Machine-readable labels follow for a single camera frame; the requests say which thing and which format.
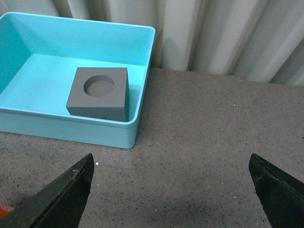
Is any light blue plastic box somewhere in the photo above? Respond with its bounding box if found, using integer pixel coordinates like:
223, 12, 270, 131
0, 12, 155, 149

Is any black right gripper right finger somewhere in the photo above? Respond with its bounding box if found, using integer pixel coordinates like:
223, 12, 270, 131
248, 153, 304, 228

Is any orange cylinder with white numbers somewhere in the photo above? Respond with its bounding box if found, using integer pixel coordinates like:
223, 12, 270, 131
0, 204, 15, 218

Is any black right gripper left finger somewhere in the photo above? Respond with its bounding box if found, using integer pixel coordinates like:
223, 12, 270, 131
0, 153, 94, 228

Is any gray cube with round hole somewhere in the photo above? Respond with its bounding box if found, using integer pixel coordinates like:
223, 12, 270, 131
66, 67, 130, 122

